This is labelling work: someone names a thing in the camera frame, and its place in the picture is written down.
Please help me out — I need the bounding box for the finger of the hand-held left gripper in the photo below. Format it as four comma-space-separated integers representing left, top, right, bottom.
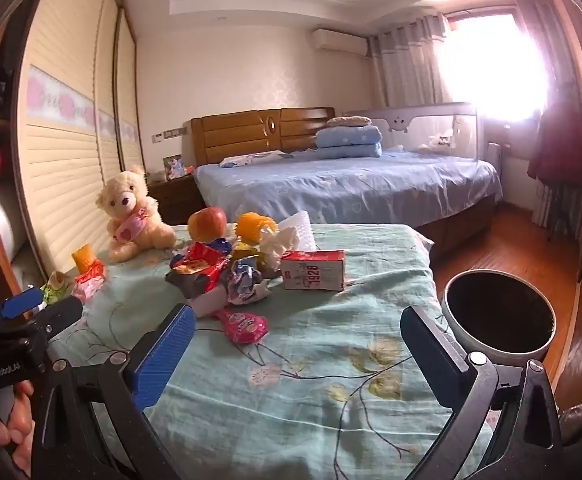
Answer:
0, 287, 43, 320
32, 296, 83, 335

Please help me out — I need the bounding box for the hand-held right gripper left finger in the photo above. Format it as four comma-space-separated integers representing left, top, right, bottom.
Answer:
30, 302, 197, 480

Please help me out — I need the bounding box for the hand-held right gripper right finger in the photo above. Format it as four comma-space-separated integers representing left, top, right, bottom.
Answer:
400, 305, 564, 480

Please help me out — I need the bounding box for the round trash bin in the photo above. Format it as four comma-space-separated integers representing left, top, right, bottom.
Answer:
442, 269, 556, 361

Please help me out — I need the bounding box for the pink snack packet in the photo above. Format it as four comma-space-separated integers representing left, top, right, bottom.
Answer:
215, 307, 270, 347

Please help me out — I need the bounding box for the red snack packet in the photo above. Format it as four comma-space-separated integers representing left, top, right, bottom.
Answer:
165, 241, 234, 298

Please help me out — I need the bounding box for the blue and silver wrapper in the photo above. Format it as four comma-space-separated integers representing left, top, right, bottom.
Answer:
226, 257, 270, 307

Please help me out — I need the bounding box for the yellow snack packet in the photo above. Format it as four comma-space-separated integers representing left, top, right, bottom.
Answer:
231, 242, 261, 272

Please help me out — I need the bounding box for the red and white carton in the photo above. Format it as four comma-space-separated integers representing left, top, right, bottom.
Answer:
279, 250, 347, 293

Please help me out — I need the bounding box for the white tissue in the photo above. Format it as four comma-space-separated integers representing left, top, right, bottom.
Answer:
258, 227, 299, 272

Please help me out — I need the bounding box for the orange foam fruit net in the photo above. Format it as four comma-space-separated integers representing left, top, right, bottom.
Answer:
235, 212, 278, 246

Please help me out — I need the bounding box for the white foam fruit net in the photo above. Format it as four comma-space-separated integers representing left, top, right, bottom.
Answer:
276, 211, 318, 251

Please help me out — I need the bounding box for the person's left hand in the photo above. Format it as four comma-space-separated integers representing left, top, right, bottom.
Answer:
0, 380, 35, 448

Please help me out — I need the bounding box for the green drink pouch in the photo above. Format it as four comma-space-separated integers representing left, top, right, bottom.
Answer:
40, 271, 69, 306

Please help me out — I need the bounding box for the orange and pink wrapper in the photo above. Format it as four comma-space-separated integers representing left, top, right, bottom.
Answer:
71, 261, 107, 303

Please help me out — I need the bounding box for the yellow foam fruit net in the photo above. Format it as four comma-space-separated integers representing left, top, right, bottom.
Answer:
71, 243, 96, 271

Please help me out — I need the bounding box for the cream teddy bear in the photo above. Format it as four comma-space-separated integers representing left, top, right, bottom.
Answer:
96, 165, 178, 263

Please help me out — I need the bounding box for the red apple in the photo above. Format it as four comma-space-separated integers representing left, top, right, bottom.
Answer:
187, 206, 228, 243

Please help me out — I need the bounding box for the cream sliding door wardrobe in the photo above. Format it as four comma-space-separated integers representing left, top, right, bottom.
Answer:
0, 0, 147, 311

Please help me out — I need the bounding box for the dark wooden nightstand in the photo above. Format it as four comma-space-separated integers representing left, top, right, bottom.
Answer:
147, 175, 207, 226

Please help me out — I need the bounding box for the bed with blue sheet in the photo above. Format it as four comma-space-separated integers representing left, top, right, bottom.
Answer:
193, 147, 504, 261

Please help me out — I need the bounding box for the white printed cloth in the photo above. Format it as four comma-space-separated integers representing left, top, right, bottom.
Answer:
219, 152, 292, 168

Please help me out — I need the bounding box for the stack of blue pillows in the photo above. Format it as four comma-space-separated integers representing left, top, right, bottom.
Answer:
316, 125, 383, 160

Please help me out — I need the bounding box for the wooden headboard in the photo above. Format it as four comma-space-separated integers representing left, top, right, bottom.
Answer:
191, 106, 336, 167

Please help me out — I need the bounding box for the dark red hanging garment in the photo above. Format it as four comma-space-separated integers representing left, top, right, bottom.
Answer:
527, 95, 582, 186

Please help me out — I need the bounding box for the bright window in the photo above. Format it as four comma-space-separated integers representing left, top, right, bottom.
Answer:
446, 10, 546, 121

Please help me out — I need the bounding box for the white air conditioner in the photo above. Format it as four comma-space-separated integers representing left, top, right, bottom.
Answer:
312, 29, 369, 56

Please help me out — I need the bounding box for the photo frame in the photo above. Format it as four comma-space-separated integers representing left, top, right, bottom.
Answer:
162, 155, 184, 181

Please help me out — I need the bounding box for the grey bed guard rail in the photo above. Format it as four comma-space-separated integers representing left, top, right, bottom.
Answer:
343, 101, 479, 158

